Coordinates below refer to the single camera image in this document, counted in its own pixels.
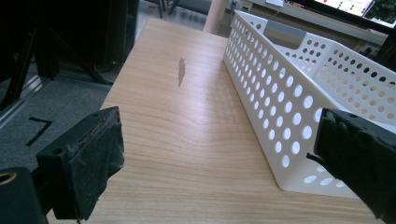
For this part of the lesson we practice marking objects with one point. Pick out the pale pink post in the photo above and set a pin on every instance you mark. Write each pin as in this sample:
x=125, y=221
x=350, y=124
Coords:
x=215, y=15

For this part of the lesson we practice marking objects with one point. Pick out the computer monitor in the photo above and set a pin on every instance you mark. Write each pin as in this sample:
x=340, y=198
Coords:
x=348, y=6

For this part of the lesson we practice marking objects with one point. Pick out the black metal stand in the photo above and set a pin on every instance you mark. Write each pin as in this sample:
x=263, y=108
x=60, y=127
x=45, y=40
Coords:
x=56, y=40

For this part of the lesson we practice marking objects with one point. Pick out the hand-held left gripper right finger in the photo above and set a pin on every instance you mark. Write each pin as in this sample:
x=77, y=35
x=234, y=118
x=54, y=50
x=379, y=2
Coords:
x=358, y=149

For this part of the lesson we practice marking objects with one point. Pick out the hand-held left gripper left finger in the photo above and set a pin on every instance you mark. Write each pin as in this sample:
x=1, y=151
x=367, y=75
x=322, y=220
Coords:
x=77, y=168

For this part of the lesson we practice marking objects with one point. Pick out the white perforated plastic basket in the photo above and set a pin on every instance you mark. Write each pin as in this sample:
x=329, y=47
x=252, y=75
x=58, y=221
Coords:
x=280, y=102

